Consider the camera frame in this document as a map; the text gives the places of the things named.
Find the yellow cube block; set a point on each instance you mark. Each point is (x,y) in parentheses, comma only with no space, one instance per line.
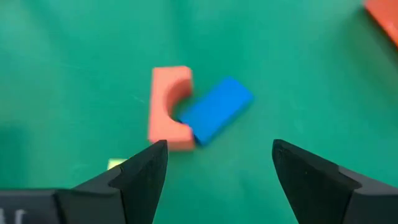
(114,163)

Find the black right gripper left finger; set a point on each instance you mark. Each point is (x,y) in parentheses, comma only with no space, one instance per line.
(124,193)

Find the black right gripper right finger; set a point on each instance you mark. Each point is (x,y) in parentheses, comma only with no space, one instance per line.
(326,193)

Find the orange plastic basket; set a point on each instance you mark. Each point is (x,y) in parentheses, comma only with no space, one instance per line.
(385,15)

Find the red arch block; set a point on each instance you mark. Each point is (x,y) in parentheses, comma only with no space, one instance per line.
(161,124)

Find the blue rectangular block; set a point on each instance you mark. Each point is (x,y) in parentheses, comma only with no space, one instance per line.
(217,109)

